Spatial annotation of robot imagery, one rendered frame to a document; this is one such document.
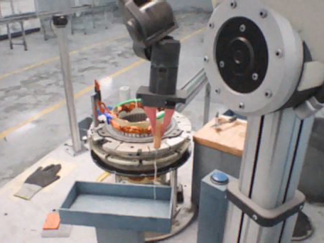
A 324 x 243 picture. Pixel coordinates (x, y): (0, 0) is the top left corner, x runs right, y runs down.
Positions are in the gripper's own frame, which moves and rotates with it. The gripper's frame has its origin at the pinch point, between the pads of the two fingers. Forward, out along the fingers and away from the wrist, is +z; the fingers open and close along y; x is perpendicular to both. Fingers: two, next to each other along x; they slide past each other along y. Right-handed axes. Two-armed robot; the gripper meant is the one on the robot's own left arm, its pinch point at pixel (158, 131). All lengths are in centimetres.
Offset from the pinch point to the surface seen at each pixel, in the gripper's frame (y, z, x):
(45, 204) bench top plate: 41, 45, -27
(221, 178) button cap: -17.0, 14.9, -9.2
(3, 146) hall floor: 168, 117, -198
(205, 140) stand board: -13.3, 11.8, -26.3
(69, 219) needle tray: 17.5, 20.0, 8.0
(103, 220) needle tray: 9.8, 18.9, 8.2
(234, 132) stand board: -22.9, 10.2, -31.7
